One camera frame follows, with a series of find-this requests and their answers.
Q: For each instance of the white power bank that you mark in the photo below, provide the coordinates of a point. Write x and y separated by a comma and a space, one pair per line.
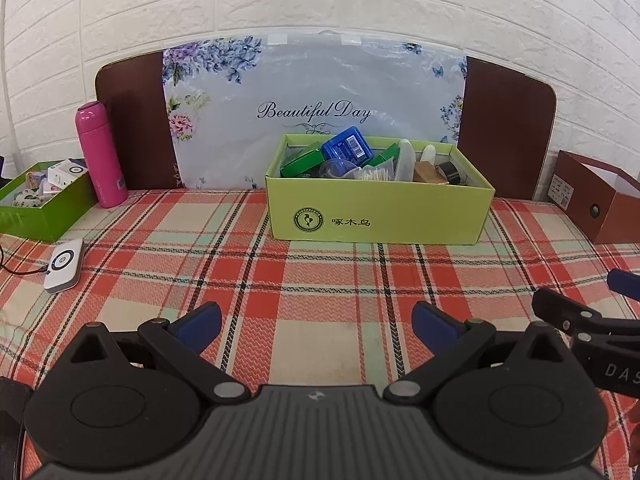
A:
65, 265

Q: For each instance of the clear plastic case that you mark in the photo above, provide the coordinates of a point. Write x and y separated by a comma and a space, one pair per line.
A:
405, 160

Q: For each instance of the clear plastic cup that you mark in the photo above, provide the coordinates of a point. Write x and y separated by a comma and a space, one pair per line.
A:
337, 169

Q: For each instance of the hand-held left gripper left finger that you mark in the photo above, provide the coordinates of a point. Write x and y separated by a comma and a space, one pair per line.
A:
200, 325

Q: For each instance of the blue square tin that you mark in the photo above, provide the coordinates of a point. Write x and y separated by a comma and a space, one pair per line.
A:
347, 147

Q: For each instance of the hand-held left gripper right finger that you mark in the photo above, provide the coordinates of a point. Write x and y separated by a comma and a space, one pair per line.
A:
432, 325

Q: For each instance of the light green cardboard box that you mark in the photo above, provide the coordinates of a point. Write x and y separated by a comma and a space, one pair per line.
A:
400, 210

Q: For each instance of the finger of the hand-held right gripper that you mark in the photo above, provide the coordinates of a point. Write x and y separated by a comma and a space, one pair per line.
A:
565, 312
627, 284

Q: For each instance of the plaid blanket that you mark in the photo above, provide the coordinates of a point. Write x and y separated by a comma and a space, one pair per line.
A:
300, 285

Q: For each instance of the brown cardboard box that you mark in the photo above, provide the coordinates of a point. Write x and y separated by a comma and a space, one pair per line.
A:
610, 220

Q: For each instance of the white small box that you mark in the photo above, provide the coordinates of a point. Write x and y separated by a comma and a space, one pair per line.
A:
67, 172

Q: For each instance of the pink thermos bottle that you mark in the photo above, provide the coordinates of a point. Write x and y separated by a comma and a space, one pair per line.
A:
100, 160

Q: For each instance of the bag of cotton swabs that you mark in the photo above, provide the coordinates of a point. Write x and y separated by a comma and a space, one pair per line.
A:
375, 174

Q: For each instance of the black rectangular device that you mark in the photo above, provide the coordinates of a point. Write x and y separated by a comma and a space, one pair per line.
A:
12, 420

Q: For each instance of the dark green cardboard box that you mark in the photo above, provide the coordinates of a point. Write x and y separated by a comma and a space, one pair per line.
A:
45, 220

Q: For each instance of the brown headboard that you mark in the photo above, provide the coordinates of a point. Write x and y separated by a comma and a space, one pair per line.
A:
130, 125

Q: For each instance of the black tape roll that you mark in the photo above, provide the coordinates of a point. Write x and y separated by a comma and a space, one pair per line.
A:
454, 174

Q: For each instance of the gold small box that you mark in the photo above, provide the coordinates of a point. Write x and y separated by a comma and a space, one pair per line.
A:
430, 172

